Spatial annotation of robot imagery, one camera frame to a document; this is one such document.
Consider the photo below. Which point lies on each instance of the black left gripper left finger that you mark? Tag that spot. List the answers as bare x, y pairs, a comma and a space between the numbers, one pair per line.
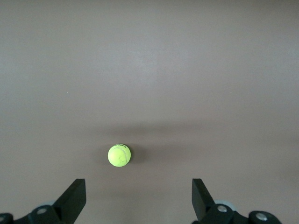
70, 205

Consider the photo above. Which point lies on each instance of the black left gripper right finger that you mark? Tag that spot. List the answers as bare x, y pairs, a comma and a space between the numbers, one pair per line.
203, 203

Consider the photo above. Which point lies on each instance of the yellow-green tennis ball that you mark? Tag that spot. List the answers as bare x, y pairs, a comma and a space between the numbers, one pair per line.
119, 155

